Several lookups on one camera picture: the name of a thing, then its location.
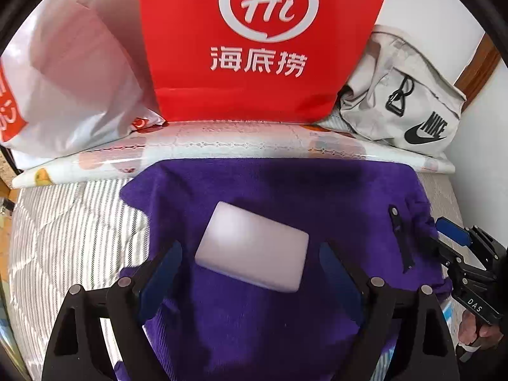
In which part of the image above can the white plastic bag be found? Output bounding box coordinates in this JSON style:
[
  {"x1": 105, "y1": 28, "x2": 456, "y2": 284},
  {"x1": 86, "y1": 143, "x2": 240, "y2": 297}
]
[{"x1": 0, "y1": 0, "x2": 165, "y2": 163}]

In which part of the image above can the striped bed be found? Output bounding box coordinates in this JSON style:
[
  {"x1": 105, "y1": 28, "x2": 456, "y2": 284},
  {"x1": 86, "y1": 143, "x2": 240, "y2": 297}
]
[{"x1": 8, "y1": 175, "x2": 469, "y2": 381}]

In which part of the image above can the grey fabric bag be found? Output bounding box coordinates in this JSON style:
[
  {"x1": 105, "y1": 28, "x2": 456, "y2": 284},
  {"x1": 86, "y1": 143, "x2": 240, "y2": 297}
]
[{"x1": 317, "y1": 24, "x2": 468, "y2": 155}]

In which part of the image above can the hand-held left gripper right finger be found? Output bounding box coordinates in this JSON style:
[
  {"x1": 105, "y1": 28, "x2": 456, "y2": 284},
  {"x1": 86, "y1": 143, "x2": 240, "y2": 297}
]
[{"x1": 318, "y1": 241, "x2": 461, "y2": 381}]

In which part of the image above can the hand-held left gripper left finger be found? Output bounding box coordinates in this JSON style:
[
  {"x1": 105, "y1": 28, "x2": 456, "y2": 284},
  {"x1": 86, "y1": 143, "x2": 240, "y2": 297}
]
[{"x1": 42, "y1": 240, "x2": 184, "y2": 381}]

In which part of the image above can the brown wooden headboard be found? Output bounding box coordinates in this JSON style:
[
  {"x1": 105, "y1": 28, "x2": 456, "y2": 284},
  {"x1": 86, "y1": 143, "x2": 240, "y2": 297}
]
[{"x1": 454, "y1": 32, "x2": 505, "y2": 108}]

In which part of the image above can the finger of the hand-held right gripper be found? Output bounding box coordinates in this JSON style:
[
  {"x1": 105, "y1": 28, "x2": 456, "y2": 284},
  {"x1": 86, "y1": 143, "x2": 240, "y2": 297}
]
[
  {"x1": 388, "y1": 205, "x2": 416, "y2": 274},
  {"x1": 435, "y1": 216, "x2": 474, "y2": 251}
]

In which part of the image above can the person's right hand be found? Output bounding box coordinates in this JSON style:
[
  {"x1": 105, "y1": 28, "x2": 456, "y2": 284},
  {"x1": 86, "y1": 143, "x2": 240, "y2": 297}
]
[{"x1": 458, "y1": 313, "x2": 508, "y2": 353}]

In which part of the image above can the purple towel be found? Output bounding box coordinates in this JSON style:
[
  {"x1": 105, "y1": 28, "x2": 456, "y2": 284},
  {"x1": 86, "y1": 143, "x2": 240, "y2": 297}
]
[{"x1": 115, "y1": 158, "x2": 453, "y2": 381}]

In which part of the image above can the blue and white box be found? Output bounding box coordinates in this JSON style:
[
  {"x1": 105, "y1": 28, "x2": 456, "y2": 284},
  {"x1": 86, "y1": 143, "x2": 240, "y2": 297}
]
[{"x1": 438, "y1": 296, "x2": 458, "y2": 328}]

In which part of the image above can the printed paper roll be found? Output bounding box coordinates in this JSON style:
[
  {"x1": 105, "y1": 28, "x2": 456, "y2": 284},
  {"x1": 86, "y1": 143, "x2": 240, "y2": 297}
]
[{"x1": 12, "y1": 121, "x2": 455, "y2": 189}]

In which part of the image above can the red paper bag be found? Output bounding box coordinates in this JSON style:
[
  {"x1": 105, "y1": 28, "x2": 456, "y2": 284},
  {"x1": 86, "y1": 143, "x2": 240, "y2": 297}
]
[{"x1": 137, "y1": 0, "x2": 395, "y2": 124}]

